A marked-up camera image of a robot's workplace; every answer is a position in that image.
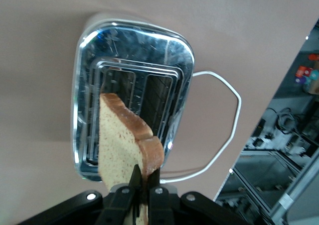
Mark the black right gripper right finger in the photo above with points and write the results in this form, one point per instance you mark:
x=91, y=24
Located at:
x=160, y=205

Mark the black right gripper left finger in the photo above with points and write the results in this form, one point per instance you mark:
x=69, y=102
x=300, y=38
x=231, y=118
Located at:
x=119, y=205

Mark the slice of brown bread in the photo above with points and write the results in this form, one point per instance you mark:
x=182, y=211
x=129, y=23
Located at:
x=117, y=140

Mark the cream and chrome toaster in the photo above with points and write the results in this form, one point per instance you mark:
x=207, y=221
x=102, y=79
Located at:
x=139, y=48

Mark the metal shelving rack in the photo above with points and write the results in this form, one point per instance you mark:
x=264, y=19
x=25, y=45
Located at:
x=274, y=172

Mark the colourful packages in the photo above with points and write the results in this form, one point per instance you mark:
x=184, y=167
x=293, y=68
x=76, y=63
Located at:
x=305, y=73

